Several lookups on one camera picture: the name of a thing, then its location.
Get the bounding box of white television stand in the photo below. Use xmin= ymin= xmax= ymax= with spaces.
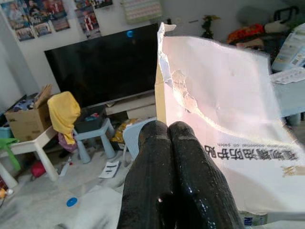
xmin=104 ymin=92 xmax=158 ymax=120

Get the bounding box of pale blue kids stool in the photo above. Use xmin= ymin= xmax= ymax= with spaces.
xmin=72 ymin=117 xmax=117 ymax=165

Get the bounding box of dark grey storage bin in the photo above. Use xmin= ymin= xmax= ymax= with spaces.
xmin=74 ymin=106 xmax=107 ymax=134

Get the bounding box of clear plastic bag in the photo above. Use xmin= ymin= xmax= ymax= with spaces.
xmin=57 ymin=185 xmax=125 ymax=229

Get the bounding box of open brown cardboard box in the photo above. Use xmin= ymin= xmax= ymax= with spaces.
xmin=4 ymin=83 xmax=53 ymax=143

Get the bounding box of printed paper sheet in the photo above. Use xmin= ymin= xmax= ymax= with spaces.
xmin=271 ymin=67 xmax=305 ymax=84

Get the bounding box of red orange fabric bundle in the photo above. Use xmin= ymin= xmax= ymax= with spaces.
xmin=227 ymin=23 xmax=265 ymax=44

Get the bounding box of pale blue plastic stool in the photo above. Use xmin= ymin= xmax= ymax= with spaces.
xmin=122 ymin=118 xmax=158 ymax=168

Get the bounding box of torn white paper packaging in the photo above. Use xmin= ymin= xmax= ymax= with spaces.
xmin=154 ymin=21 xmax=305 ymax=213

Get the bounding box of blue round lid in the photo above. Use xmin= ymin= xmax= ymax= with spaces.
xmin=66 ymin=197 xmax=79 ymax=208

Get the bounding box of white low kids table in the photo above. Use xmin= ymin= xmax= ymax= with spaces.
xmin=0 ymin=125 xmax=63 ymax=189

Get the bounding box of small pale blue kids table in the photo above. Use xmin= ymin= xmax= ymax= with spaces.
xmin=270 ymin=67 xmax=305 ymax=127

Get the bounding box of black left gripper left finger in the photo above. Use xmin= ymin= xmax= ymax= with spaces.
xmin=118 ymin=120 xmax=182 ymax=229

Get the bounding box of large black flat television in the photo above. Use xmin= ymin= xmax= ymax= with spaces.
xmin=44 ymin=23 xmax=161 ymax=108

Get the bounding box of white printed diaper pack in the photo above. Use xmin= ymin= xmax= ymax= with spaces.
xmin=271 ymin=24 xmax=305 ymax=73

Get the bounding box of colourful photo poster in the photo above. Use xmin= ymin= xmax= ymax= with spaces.
xmin=33 ymin=21 xmax=53 ymax=38
xmin=74 ymin=0 xmax=102 ymax=39
xmin=15 ymin=27 xmax=36 ymax=42
xmin=51 ymin=16 xmax=71 ymax=32
xmin=1 ymin=0 xmax=31 ymax=31

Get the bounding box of green plastic stool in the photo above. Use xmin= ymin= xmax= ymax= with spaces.
xmin=0 ymin=137 xmax=21 ymax=171

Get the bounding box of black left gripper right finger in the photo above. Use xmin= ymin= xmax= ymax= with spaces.
xmin=168 ymin=121 xmax=245 ymax=229

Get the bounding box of green wall calendar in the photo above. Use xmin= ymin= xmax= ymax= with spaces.
xmin=121 ymin=0 xmax=163 ymax=25

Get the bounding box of white printed booklet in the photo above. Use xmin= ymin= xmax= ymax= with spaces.
xmin=98 ymin=160 xmax=121 ymax=179

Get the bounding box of pink round toy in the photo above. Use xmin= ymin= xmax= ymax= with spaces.
xmin=30 ymin=160 xmax=46 ymax=178

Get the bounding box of green potted plant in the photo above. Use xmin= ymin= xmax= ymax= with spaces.
xmin=202 ymin=14 xmax=221 ymax=39

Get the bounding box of yellow cloth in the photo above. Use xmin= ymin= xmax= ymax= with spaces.
xmin=47 ymin=91 xmax=81 ymax=145

